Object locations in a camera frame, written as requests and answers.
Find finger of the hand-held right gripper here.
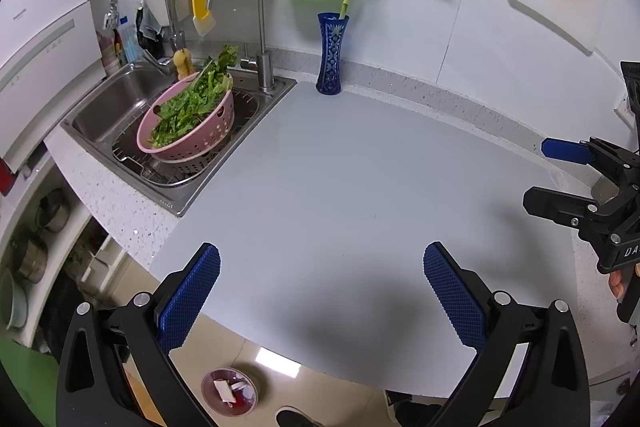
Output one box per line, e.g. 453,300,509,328
541,137,627,168
523,187,602,229

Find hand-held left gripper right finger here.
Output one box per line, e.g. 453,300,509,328
423,242,592,427

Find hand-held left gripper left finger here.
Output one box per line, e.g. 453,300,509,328
55,243,222,427

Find red trash bin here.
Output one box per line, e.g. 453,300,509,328
201,367,259,419

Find metal sink rack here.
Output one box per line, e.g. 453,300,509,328
111,132,221,188

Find black shoe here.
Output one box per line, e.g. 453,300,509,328
276,408,323,427
386,389,443,427

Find metal pot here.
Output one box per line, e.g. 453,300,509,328
35,189,71,233
12,237,48,283

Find pink colander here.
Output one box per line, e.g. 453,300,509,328
136,73,236,162

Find pale green bowl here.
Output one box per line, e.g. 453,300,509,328
0,272,28,328

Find green leafy vegetables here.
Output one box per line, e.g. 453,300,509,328
149,45,240,146

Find stainless steel sink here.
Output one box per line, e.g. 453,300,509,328
61,61,297,218

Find yellow sponge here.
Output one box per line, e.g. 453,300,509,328
172,48,193,80

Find gooseneck steel faucet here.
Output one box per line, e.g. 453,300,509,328
207,0,276,94

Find pink cup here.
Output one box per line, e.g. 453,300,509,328
97,32,123,76

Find blue glass vase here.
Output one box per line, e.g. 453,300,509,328
316,12,350,96

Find blue detergent bottle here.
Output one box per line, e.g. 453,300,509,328
120,18,143,62

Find dark hanging cloth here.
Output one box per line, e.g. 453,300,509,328
137,4,166,42

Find yellow hanging scraper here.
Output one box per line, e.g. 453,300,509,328
191,0,217,38

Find white plastic holder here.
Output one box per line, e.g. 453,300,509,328
140,0,169,26

